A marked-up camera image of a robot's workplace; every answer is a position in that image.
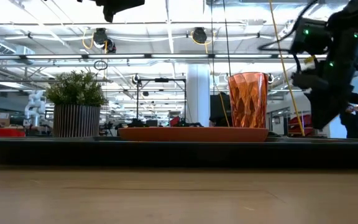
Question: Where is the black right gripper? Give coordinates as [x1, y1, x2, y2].
[292, 32, 358, 130]

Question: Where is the orange faceted plastic cup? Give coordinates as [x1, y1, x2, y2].
[227, 72, 270, 129]

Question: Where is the orange round plate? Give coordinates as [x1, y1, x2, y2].
[117, 126, 270, 143]

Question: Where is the black rectangular tray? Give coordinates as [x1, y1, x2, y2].
[0, 136, 358, 169]

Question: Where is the person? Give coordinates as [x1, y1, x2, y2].
[339, 104, 358, 139]

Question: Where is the red shelf unit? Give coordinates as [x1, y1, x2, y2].
[287, 114, 313, 137]

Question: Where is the black monitor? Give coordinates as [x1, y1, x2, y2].
[209, 92, 231, 127]

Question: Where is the white round pillar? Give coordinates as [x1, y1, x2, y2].
[186, 63, 211, 126]

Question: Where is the long ceiling light strip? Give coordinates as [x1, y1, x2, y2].
[0, 54, 329, 60]

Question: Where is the small potted green plant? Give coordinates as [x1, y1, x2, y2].
[45, 70, 109, 138]

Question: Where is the red box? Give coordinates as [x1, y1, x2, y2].
[0, 127, 27, 138]

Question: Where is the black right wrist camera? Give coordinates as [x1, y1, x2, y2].
[290, 17, 331, 56]

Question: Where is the thin yellow hanging cable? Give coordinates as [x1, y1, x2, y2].
[203, 30, 230, 127]

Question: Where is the black hanging cable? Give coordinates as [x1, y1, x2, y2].
[222, 0, 232, 77]

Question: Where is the black ceiling cable reel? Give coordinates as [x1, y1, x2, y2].
[191, 27, 208, 45]
[92, 27, 117, 54]

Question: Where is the black metal stand frame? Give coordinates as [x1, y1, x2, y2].
[134, 77, 188, 126]

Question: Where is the black hanging cable ring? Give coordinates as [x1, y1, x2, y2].
[93, 60, 109, 71]

